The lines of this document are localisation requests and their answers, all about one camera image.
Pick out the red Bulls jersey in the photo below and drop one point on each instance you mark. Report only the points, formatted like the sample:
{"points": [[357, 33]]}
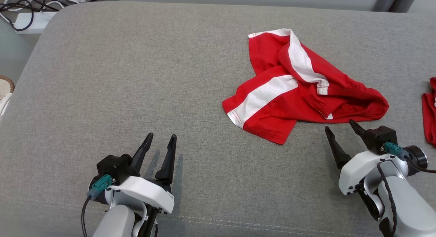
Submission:
{"points": [[430, 110]]}

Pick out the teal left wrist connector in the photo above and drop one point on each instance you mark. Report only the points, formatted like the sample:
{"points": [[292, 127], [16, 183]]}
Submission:
{"points": [[100, 186]]}

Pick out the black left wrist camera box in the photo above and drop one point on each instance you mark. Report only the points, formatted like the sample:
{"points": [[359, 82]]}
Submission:
{"points": [[114, 167]]}

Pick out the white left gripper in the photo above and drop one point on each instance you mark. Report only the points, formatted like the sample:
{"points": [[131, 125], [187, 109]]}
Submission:
{"points": [[150, 194]]}

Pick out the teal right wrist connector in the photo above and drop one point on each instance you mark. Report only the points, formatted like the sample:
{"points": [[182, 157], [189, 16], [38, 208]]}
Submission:
{"points": [[393, 150]]}

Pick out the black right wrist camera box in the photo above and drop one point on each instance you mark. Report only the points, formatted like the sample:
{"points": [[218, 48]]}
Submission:
{"points": [[379, 138]]}

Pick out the grey metal post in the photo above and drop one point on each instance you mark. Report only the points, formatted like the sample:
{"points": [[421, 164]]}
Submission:
{"points": [[388, 0]]}

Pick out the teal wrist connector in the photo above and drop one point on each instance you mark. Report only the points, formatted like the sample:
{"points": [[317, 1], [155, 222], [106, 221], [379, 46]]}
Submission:
{"points": [[100, 186], [393, 150]]}

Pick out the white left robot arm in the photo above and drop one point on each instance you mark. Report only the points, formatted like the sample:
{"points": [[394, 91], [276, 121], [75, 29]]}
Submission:
{"points": [[115, 223]]}

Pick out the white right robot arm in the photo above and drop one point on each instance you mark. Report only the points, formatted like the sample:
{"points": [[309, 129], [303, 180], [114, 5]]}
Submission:
{"points": [[408, 209]]}

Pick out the grey fabric sofa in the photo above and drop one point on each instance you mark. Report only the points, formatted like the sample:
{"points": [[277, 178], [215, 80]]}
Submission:
{"points": [[170, 93]]}

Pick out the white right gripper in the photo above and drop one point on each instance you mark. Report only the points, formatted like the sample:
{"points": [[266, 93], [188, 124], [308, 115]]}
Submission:
{"points": [[357, 168]]}

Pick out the woven laundry basket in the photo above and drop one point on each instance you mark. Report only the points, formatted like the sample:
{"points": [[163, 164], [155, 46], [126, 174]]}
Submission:
{"points": [[6, 83]]}

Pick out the red shorts with white stripes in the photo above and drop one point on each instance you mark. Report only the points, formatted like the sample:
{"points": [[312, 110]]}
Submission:
{"points": [[289, 107]]}

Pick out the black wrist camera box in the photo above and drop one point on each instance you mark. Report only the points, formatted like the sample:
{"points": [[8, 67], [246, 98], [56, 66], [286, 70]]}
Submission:
{"points": [[114, 167], [379, 138]]}

